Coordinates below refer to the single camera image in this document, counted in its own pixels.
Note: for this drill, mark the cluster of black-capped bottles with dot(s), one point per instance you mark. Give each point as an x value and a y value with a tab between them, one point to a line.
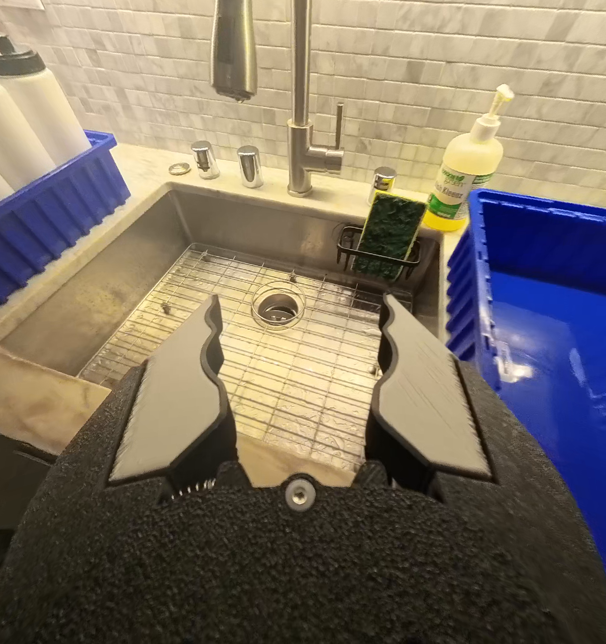
31	115

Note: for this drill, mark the stainless steel kitchen faucet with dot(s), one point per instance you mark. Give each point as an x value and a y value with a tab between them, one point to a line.
300	151

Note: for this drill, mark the chrome sink button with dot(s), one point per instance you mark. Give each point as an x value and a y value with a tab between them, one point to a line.
383	181
250	166
205	161

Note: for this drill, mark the yellow dish soap pump bottle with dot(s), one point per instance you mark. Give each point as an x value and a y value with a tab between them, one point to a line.
464	166

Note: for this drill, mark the blue ribbed bin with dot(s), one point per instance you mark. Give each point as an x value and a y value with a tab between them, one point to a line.
46	236
559	352

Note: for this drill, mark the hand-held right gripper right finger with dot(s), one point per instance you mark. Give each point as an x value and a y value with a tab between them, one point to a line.
424	402

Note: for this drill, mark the dark base cabinet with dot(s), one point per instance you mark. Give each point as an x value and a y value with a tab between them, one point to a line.
6	493

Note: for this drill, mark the sink drain strainer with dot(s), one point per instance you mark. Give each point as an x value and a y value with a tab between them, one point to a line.
278	309

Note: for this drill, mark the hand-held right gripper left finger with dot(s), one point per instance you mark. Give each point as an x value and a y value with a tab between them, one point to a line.
172	412

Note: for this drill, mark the stainless steel sink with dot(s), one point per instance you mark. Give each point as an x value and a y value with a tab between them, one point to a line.
106	281

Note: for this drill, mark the green and yellow sponge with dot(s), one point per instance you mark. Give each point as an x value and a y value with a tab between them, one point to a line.
391	226

